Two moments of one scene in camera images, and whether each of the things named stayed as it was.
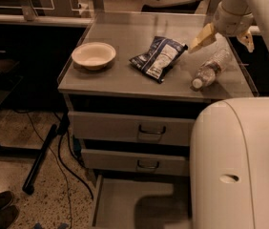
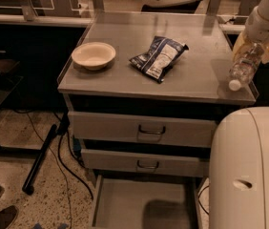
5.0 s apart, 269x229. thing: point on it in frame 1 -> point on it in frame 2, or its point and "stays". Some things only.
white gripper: (231, 24) -> (262, 29)
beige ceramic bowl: (93, 55) stays
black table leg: (29, 186) stays
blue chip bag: (160, 56) stays
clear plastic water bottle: (208, 72) -> (245, 65)
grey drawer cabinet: (133, 87) stays
